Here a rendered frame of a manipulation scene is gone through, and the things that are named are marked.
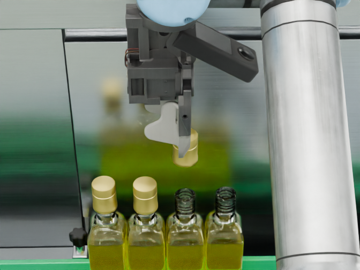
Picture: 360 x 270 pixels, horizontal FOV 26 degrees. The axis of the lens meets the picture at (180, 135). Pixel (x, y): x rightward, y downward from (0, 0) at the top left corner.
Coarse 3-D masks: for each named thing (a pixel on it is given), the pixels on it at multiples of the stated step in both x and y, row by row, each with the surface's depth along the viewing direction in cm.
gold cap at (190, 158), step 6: (192, 132) 105; (192, 138) 104; (192, 144) 104; (174, 150) 105; (192, 150) 104; (174, 156) 106; (186, 156) 104; (192, 156) 105; (174, 162) 106; (180, 162) 105; (186, 162) 105; (192, 162) 106
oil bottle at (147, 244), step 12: (132, 216) 115; (156, 216) 115; (132, 228) 113; (144, 228) 113; (156, 228) 113; (132, 240) 113; (144, 240) 113; (156, 240) 113; (132, 252) 114; (144, 252) 114; (156, 252) 114; (132, 264) 116; (144, 264) 116; (156, 264) 116
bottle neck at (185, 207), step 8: (176, 192) 111; (184, 192) 112; (192, 192) 111; (176, 200) 111; (184, 200) 110; (192, 200) 110; (176, 208) 112; (184, 208) 111; (192, 208) 111; (176, 216) 113; (184, 216) 112; (192, 216) 112; (184, 224) 113
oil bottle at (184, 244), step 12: (168, 216) 116; (168, 228) 114; (180, 228) 113; (192, 228) 113; (168, 240) 113; (180, 240) 113; (192, 240) 113; (204, 240) 114; (168, 252) 114; (180, 252) 114; (192, 252) 114; (168, 264) 116; (180, 264) 116; (192, 264) 116
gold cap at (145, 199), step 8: (144, 176) 111; (136, 184) 110; (144, 184) 110; (152, 184) 110; (136, 192) 109; (144, 192) 108; (152, 192) 109; (136, 200) 110; (144, 200) 109; (152, 200) 110; (136, 208) 111; (144, 208) 110; (152, 208) 111
